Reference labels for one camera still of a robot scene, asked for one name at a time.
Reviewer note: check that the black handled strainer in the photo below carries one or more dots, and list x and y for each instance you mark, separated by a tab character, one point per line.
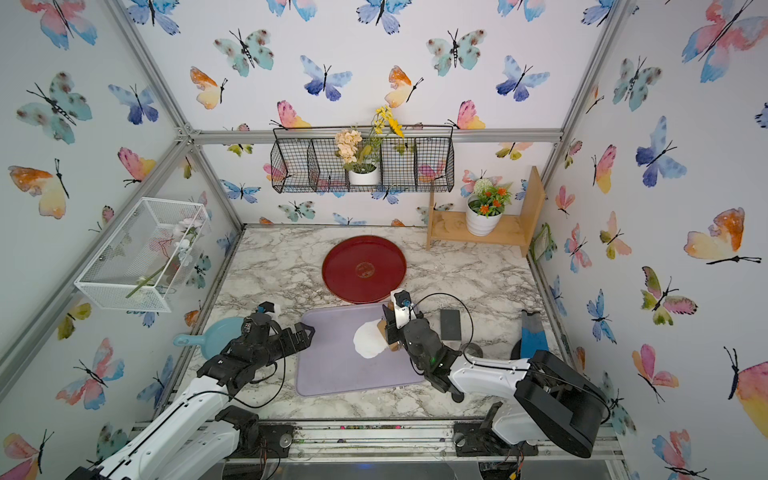
451	336

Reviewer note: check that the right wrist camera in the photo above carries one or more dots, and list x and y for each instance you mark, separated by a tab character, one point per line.
402	307

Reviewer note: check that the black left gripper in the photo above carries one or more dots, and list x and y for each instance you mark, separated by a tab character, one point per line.
304	341

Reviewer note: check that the white ribbed flower pot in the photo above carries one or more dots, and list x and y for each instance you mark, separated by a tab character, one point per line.
481	219

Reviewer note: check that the red round tray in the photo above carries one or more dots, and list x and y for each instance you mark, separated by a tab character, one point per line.
364	269

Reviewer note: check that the lavender silicone mat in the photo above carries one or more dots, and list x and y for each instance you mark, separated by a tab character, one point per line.
332	366

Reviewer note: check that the white pot with flowers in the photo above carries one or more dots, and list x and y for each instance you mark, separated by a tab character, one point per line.
361	152

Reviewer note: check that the white mesh wall basket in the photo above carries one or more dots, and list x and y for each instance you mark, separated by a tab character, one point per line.
132	251

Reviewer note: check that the wooden shelf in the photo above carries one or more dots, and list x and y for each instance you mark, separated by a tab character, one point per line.
510	230

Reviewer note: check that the pink artificial flower stem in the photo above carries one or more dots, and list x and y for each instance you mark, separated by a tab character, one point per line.
175	249

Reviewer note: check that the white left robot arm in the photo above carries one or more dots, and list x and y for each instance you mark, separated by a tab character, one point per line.
202	426

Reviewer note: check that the blue rubber glove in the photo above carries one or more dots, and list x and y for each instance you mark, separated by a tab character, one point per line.
533	334

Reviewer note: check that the teal plastic scoop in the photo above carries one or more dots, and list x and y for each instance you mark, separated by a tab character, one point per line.
214	339

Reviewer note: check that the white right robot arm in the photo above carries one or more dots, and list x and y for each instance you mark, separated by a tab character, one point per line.
557	403

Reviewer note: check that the white dough piece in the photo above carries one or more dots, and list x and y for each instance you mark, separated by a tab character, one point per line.
369	341

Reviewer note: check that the orange flower plant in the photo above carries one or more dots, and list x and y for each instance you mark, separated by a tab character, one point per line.
490	199

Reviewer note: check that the black wire wall basket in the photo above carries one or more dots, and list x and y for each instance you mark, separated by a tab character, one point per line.
303	160

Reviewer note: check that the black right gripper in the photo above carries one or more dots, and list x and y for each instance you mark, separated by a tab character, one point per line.
391	325

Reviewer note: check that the green paper packet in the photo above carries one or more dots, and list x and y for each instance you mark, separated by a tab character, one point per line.
543	246

